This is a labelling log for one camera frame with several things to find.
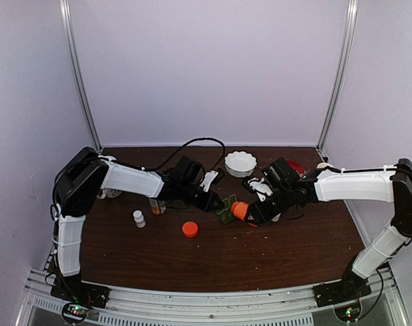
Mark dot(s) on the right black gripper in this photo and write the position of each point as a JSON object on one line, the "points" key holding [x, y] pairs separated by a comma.
{"points": [[256, 208]]}

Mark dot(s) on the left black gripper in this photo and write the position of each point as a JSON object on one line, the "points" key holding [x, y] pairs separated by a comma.
{"points": [[207, 205]]}

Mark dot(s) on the orange pill bottle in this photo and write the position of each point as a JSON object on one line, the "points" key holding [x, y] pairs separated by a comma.
{"points": [[240, 210]]}

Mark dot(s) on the green weekly pill organizer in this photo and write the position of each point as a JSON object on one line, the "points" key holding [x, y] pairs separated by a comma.
{"points": [[225, 216]]}

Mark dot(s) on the grey lid pill bottle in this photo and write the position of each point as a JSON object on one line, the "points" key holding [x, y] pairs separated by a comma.
{"points": [[158, 207]]}

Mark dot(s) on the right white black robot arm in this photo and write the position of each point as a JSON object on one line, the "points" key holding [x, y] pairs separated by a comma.
{"points": [[282, 188]]}

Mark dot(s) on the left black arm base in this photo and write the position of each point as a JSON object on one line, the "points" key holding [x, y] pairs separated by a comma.
{"points": [[80, 297]]}

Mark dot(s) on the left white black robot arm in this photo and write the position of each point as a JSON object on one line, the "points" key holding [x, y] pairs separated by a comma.
{"points": [[77, 185]]}

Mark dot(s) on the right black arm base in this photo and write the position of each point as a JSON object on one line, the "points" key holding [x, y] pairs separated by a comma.
{"points": [[344, 296]]}

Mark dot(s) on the white fluted ceramic bowl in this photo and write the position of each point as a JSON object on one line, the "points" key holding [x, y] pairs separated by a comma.
{"points": [[240, 164]]}

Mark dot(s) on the red floral plate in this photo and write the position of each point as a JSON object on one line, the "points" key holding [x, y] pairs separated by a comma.
{"points": [[296, 166]]}

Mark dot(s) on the small white pill bottle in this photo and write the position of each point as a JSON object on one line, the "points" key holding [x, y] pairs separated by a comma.
{"points": [[139, 219]]}

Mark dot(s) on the cream ceramic mug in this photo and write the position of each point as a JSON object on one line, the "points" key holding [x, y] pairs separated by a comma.
{"points": [[324, 165]]}

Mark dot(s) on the paper cup with orange contents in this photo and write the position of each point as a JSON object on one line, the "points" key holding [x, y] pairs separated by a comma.
{"points": [[108, 193]]}

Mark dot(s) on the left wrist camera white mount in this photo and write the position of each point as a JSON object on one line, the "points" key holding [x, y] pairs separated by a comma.
{"points": [[211, 177]]}

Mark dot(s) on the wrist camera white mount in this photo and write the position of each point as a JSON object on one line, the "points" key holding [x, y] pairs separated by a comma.
{"points": [[211, 177], [257, 186]]}

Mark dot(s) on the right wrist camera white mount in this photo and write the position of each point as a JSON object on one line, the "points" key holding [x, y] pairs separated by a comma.
{"points": [[257, 186]]}

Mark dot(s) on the front aluminium rail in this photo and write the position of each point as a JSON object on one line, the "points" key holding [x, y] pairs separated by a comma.
{"points": [[286, 306]]}

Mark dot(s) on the right aluminium frame post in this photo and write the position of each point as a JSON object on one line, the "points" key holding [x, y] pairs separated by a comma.
{"points": [[344, 58]]}

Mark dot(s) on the aluminium frame post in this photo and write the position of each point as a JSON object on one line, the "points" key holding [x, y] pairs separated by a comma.
{"points": [[344, 58], [67, 22]]}

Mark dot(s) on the left aluminium frame post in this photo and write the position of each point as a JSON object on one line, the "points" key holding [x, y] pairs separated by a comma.
{"points": [[67, 22]]}

